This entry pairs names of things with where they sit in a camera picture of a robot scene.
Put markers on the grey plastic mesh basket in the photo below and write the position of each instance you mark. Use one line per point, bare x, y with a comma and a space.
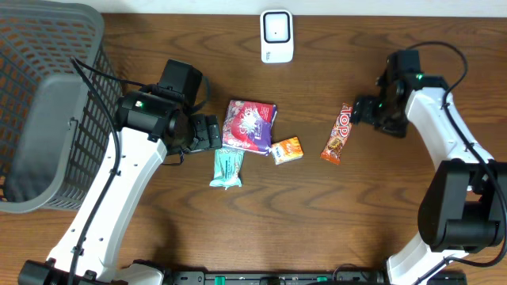
56, 92

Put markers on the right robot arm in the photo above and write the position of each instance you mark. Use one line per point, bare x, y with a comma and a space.
464, 208

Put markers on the small orange snack packet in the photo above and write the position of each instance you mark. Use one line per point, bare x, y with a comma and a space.
286, 151

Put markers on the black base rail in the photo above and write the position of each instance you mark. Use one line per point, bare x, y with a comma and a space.
353, 277

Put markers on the red purple snack bag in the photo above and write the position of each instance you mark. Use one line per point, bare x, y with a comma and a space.
248, 126

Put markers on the orange brown wafer bar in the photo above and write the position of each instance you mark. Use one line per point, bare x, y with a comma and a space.
338, 135

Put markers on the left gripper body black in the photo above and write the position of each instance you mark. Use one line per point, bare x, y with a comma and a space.
210, 132

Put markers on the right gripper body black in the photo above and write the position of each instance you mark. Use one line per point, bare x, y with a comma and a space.
363, 109

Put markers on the white barcode scanner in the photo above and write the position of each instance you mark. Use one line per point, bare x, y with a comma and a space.
277, 36

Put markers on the teal snack packet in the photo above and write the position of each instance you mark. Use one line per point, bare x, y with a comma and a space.
228, 162

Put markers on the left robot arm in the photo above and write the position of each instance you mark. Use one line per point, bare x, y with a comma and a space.
149, 126

